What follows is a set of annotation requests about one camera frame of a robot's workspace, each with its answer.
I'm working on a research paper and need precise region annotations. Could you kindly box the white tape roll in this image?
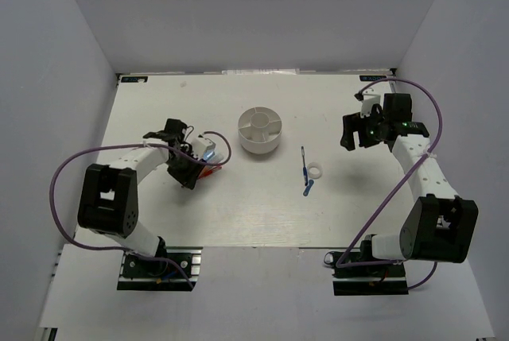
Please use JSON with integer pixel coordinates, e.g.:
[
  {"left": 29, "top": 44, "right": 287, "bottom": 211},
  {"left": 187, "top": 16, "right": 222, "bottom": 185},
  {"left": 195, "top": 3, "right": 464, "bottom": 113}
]
[{"left": 307, "top": 162, "right": 323, "bottom": 180}]

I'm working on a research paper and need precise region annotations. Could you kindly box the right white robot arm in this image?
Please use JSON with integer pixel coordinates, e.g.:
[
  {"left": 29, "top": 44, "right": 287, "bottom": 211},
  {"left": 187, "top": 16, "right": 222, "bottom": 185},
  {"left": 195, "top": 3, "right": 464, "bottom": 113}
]
[{"left": 340, "top": 91, "right": 479, "bottom": 277}]

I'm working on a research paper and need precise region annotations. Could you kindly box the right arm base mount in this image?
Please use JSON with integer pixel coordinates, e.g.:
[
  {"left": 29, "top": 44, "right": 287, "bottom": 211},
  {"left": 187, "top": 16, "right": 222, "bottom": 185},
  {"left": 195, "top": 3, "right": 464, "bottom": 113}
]
[{"left": 324, "top": 250, "right": 409, "bottom": 296}]

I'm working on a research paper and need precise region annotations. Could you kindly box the orange highlighter marker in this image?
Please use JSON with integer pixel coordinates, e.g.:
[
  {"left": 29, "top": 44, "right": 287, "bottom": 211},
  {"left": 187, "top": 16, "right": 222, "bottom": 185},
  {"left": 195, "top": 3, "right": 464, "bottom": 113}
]
[{"left": 201, "top": 165, "right": 222, "bottom": 173}]

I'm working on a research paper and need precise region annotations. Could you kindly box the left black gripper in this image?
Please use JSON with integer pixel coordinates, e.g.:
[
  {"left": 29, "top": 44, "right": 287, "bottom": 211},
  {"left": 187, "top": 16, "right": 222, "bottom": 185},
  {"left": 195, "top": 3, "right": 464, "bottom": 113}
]
[{"left": 166, "top": 146, "right": 208, "bottom": 190}]

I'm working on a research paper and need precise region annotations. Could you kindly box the white round divided organizer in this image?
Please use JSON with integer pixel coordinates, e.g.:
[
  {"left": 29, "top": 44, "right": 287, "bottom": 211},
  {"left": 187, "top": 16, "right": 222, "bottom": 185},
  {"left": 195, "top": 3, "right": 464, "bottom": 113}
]
[{"left": 238, "top": 107, "right": 282, "bottom": 155}]

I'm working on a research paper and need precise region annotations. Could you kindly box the red ballpoint pen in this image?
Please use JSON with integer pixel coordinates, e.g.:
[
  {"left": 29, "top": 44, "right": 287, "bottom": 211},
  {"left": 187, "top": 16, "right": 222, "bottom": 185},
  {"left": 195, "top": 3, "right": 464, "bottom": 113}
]
[{"left": 198, "top": 166, "right": 222, "bottom": 180}]

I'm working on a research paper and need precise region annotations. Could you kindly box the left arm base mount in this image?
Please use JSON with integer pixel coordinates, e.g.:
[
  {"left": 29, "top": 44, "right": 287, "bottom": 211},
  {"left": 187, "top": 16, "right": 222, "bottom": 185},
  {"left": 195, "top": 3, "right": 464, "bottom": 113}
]
[{"left": 117, "top": 247, "right": 202, "bottom": 292}]

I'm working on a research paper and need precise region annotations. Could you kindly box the blue highlighter marker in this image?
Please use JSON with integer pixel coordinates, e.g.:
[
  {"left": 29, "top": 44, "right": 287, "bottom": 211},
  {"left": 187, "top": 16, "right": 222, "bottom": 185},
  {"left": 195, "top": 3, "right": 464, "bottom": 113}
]
[{"left": 202, "top": 151, "right": 222, "bottom": 163}]

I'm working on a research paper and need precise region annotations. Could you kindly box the small blue clip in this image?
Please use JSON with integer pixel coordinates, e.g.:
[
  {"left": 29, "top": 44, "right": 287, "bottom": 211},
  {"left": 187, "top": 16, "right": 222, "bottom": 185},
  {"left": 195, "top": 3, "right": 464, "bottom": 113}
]
[{"left": 303, "top": 180, "right": 314, "bottom": 197}]

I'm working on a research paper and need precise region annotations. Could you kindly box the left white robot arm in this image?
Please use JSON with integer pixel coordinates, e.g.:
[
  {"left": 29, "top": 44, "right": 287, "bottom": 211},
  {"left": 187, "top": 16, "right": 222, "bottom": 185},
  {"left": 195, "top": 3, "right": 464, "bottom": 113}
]
[{"left": 77, "top": 118, "right": 216, "bottom": 277}]

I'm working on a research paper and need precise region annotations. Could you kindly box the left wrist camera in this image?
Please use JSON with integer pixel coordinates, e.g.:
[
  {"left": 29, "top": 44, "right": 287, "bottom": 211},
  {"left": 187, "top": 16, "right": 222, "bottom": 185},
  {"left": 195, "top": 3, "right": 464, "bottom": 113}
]
[{"left": 191, "top": 136, "right": 216, "bottom": 161}]

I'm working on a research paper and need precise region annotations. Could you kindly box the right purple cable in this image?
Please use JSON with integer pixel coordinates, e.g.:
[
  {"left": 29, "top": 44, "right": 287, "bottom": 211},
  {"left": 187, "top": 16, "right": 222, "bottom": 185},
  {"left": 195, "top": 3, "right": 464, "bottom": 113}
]
[{"left": 336, "top": 78, "right": 444, "bottom": 292}]

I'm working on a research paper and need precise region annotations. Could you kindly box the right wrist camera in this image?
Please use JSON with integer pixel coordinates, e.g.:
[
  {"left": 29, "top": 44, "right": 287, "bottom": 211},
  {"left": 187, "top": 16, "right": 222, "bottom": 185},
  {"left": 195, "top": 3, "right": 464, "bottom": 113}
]
[{"left": 354, "top": 90, "right": 382, "bottom": 118}]

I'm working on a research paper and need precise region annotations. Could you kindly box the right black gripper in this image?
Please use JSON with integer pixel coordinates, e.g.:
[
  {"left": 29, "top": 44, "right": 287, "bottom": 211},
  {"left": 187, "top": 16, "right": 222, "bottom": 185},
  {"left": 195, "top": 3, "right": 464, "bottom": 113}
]
[{"left": 340, "top": 107, "right": 389, "bottom": 152}]

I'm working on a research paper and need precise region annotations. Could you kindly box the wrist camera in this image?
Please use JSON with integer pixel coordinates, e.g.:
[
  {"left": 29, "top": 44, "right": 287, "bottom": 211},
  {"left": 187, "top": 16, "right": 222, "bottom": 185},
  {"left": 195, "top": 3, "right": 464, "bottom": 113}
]
[
  {"left": 191, "top": 136, "right": 216, "bottom": 161},
  {"left": 354, "top": 90, "right": 382, "bottom": 118}
]

